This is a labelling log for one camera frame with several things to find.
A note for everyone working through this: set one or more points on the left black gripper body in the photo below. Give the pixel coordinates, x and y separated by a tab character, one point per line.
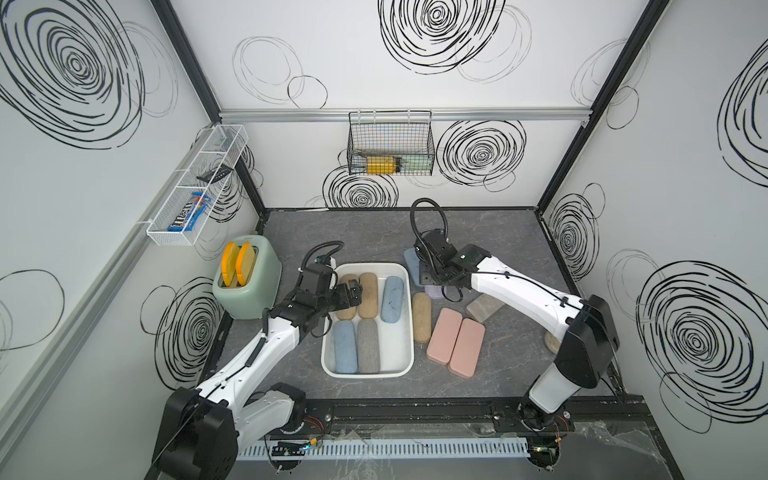
338	298

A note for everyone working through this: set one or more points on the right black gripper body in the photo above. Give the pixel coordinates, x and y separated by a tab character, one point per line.
430	270

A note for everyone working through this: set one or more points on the tan glasses case front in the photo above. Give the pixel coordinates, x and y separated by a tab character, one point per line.
369	306

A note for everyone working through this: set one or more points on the tan glasses case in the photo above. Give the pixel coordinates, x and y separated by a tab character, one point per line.
348	313
422	317
369	306

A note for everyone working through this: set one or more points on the purple glasses case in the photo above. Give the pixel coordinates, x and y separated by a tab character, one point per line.
435	292

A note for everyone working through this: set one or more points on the blue glasses case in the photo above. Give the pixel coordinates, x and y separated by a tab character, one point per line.
345	346
412	263
392	299

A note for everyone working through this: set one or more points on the grey fabric glasses case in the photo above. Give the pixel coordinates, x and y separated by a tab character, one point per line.
368	352

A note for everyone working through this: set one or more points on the blue glasses case front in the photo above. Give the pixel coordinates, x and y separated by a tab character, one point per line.
392	299

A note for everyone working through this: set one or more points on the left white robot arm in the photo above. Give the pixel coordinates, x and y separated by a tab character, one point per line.
204	428

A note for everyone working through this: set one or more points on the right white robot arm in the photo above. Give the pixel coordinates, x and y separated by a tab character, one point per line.
584	327

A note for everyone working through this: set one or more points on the grey marble glasses case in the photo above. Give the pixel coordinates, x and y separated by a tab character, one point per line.
483	308

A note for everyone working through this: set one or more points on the white plastic storage tray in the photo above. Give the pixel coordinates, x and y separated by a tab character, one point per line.
396	341

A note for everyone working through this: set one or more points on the pink glasses case left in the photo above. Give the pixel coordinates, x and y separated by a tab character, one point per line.
444	336

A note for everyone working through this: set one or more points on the pink glasses case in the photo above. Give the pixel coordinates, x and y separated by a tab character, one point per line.
444	336
467	348

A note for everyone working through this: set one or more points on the pink glasses case right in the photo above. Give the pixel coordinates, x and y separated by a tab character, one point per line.
467	348

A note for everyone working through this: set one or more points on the mint green toaster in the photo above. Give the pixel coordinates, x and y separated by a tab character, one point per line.
245	303

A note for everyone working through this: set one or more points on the right yellow toast slice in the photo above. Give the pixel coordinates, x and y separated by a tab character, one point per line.
245	263

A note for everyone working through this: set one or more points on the yellow toast slice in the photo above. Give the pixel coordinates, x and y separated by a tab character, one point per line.
245	263
228	264

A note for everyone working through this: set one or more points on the green item in basket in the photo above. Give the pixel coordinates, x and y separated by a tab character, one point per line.
415	164

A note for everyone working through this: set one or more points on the left yellow toast slice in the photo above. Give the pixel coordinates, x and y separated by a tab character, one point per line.
228	264

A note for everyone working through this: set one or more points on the yellow box in basket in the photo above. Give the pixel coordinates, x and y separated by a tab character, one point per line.
381	165

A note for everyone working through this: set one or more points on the blue candy packet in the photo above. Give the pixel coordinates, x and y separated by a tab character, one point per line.
192	209

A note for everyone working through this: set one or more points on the black remote control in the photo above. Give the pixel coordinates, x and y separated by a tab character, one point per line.
214	175

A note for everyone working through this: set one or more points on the black wire wall basket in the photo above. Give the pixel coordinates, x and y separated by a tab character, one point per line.
387	133

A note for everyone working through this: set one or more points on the white wire wall shelf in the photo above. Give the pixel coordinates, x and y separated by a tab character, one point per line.
216	145

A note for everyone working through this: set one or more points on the grey slotted cable duct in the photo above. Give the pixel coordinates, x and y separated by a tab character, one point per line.
395	449

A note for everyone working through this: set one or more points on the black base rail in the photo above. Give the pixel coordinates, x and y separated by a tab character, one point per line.
427	423

